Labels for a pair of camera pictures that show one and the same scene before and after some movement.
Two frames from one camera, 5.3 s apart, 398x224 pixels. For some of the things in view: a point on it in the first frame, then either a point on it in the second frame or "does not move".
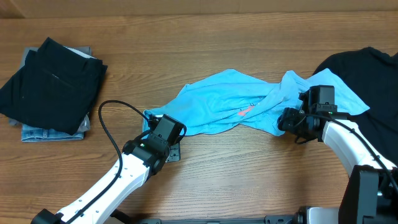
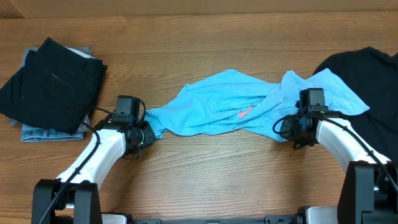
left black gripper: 175,154 to 150,136
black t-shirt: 373,77 does not move
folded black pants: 56,89 does not move
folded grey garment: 84,50 does not move
